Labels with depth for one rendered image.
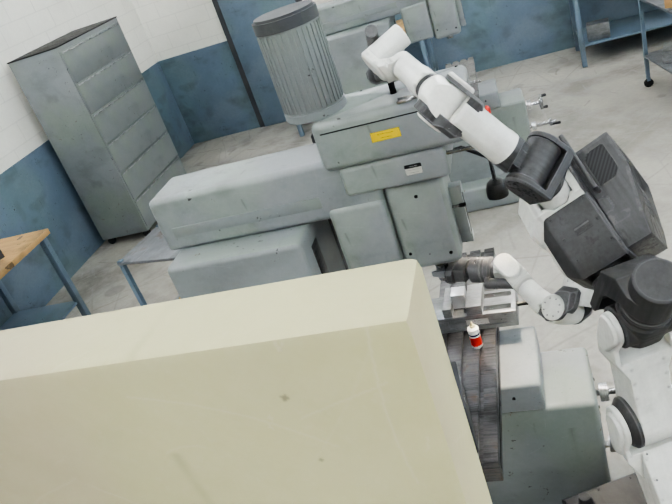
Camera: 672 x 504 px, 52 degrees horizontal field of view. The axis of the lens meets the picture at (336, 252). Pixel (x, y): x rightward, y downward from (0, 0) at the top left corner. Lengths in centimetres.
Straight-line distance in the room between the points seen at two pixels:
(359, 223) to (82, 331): 182
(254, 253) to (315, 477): 186
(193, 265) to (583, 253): 124
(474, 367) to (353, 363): 216
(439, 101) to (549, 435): 143
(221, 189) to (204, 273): 29
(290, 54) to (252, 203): 51
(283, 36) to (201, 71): 752
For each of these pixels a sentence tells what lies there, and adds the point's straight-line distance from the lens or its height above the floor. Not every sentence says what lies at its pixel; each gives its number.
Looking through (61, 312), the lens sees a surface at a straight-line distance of 603.
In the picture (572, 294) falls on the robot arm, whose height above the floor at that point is 127.
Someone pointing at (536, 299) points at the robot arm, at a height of 122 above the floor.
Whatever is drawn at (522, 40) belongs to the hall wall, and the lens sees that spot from 882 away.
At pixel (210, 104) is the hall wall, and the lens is 968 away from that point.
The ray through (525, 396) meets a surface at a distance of 254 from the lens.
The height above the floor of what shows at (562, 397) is 70.
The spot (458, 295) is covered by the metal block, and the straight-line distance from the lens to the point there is 263.
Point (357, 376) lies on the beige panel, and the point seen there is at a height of 227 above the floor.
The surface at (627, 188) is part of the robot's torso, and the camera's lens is 183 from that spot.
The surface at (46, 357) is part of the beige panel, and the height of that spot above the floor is 230.
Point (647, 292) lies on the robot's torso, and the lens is 164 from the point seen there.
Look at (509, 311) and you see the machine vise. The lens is 260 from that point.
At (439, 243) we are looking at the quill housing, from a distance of 225.
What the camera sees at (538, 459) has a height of 46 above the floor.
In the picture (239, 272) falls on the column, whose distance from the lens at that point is 229.
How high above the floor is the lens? 248
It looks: 27 degrees down
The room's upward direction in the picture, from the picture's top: 20 degrees counter-clockwise
